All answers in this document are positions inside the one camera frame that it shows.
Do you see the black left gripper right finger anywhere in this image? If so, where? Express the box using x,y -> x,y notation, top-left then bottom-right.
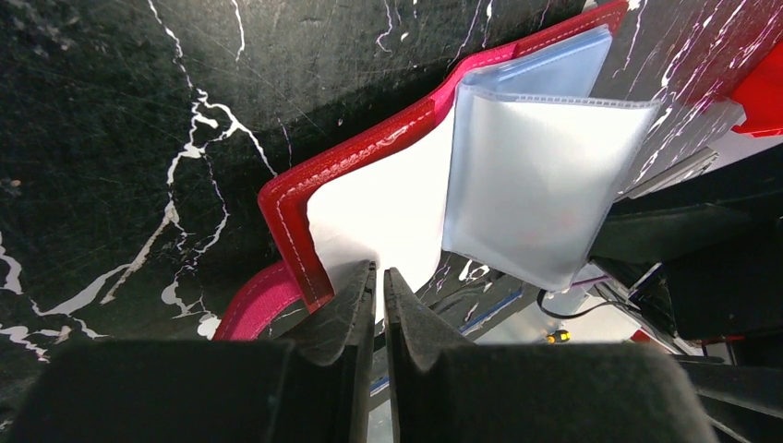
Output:
383,269 -> 717,442

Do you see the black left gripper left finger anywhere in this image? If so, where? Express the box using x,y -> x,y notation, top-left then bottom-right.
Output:
7,260 -> 377,442

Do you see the red card holder wallet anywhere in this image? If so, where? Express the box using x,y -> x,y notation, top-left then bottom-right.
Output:
215,1 -> 658,340

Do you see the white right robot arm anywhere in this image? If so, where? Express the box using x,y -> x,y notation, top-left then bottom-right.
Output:
590,146 -> 782,442

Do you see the red plastic tray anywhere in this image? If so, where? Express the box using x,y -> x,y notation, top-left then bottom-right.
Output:
731,42 -> 782,138

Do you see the yellow handled screwdriver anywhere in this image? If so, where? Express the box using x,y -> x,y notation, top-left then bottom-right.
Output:
545,329 -> 572,344

